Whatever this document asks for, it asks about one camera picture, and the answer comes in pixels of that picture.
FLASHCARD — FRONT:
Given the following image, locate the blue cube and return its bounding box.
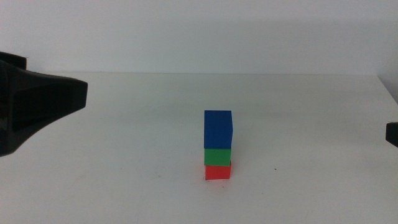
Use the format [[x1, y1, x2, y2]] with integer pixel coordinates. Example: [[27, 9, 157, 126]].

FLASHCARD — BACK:
[[203, 110, 234, 149]]

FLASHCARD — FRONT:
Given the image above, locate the green cube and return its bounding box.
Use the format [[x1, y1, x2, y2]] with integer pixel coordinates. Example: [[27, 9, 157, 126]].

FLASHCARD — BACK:
[[203, 147, 232, 167]]

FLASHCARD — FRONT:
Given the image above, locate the red cube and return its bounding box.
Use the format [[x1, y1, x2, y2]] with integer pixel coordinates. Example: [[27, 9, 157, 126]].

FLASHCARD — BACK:
[[204, 161, 233, 181]]

